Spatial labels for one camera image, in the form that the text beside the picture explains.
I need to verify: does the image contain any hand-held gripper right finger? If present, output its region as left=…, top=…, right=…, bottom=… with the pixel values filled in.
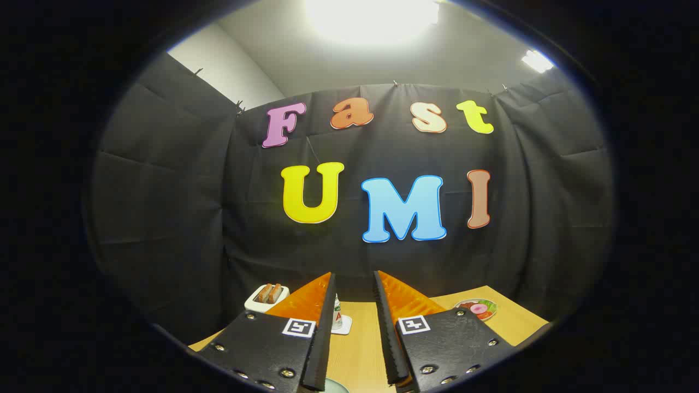
left=374, top=270, right=517, bottom=393

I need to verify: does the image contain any white plate of toy food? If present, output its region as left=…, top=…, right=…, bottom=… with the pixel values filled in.
left=453, top=298, right=498, bottom=321

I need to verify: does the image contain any small ceiling light panel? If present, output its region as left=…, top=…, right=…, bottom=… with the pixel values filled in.
left=522, top=49, right=555, bottom=74

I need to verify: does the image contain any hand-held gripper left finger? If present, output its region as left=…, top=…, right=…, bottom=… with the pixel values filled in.
left=198, top=272, right=337, bottom=393

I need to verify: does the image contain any white toaster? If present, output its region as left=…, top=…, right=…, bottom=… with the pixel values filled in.
left=244, top=284, right=290, bottom=313

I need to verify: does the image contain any large ceiling light panel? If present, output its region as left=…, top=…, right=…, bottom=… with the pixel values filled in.
left=303, top=0, right=440, bottom=47

